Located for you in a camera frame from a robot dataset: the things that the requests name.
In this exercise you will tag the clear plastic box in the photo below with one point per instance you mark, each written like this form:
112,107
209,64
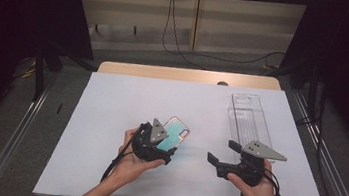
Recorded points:
250,120

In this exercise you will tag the teal clear phone case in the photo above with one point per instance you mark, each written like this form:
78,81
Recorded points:
176,133

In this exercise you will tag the black metal stand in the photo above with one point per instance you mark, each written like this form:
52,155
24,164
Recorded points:
39,74

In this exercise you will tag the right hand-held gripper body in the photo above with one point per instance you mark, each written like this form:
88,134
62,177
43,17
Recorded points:
249,171

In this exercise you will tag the white table mat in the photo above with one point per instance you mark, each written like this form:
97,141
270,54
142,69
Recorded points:
127,105

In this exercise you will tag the dark round table cap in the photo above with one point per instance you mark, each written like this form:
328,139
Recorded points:
222,83

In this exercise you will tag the black pen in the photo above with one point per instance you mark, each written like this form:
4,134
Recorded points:
59,108

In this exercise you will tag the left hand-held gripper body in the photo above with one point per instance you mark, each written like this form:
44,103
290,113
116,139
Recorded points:
145,144

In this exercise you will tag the person's left hand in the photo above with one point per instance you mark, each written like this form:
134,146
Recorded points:
130,168

